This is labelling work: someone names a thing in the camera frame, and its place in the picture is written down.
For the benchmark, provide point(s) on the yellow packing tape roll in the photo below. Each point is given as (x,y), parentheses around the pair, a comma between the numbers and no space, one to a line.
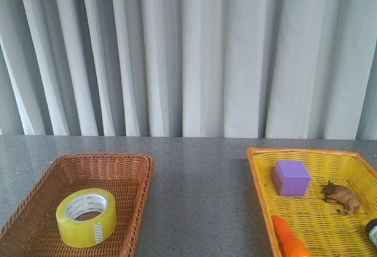
(87,217)

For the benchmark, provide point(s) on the white pleated curtain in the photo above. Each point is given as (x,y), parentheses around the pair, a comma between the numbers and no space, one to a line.
(274,69)

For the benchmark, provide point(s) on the purple foam cube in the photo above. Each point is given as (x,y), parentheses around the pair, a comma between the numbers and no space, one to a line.
(291,178)

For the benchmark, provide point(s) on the brown ginger root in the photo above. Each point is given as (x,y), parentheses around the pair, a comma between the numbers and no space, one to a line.
(339,194)

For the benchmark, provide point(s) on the orange toy carrot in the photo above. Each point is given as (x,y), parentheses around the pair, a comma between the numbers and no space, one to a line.
(292,245)

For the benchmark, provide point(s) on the yellow plastic basket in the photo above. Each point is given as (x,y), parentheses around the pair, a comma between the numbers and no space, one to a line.
(318,224)

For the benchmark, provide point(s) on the brown wicker basket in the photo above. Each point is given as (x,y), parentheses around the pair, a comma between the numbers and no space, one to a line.
(33,231)

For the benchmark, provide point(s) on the small dark bottle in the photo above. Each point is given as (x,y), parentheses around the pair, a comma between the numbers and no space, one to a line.
(371,231)

